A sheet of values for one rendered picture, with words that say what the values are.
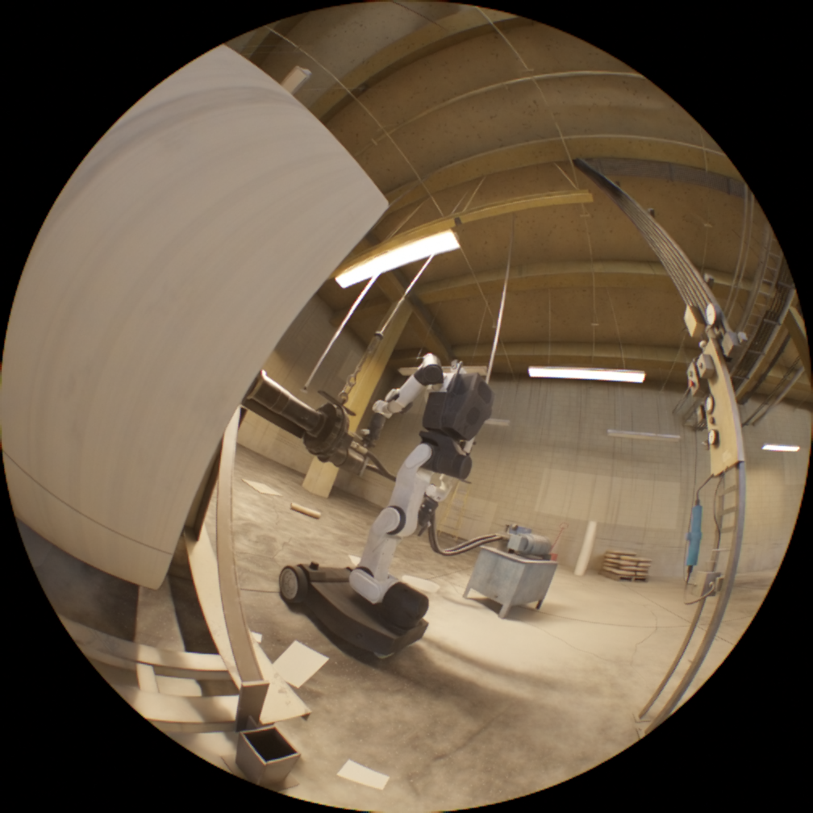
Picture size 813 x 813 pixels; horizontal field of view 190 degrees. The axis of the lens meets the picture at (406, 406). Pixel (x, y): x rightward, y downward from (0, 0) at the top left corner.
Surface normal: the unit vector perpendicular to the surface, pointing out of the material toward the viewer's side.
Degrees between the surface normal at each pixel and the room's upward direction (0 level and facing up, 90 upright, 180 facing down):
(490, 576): 90
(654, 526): 90
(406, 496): 90
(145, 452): 108
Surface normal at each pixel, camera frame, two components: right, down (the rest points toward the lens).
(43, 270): 0.69, 0.26
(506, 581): -0.80, -0.46
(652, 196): -0.35, 0.87
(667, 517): -0.52, -0.48
